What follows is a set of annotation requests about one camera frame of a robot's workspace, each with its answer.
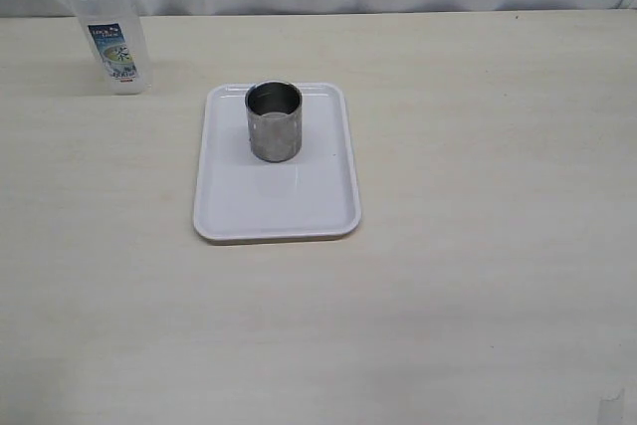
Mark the stainless steel cup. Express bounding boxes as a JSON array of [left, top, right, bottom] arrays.
[[244, 81, 303, 163]]

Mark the white rectangular plastic tray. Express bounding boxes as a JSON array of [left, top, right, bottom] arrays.
[[193, 83, 362, 243]]

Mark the clear plastic pitcher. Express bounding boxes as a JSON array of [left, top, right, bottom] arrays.
[[67, 0, 151, 95]]

